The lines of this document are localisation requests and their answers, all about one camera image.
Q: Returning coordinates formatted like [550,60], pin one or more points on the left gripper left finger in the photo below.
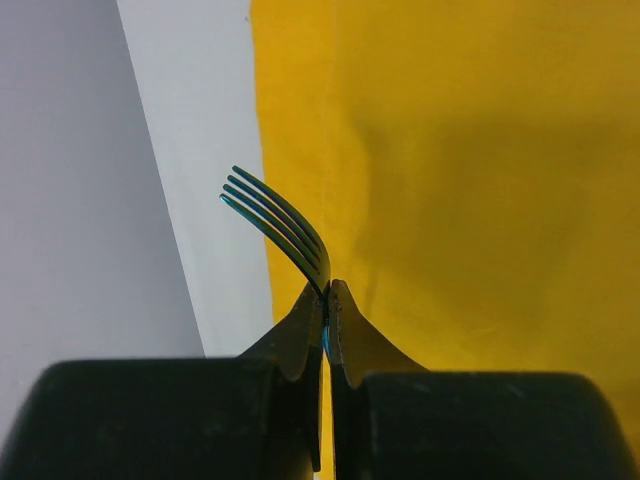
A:
[253,416]

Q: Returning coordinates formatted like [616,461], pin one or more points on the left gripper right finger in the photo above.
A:
[395,419]

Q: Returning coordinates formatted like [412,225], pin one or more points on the blue metal fork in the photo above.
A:
[287,228]

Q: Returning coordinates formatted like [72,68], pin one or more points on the yellow pikachu placemat cloth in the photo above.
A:
[473,170]

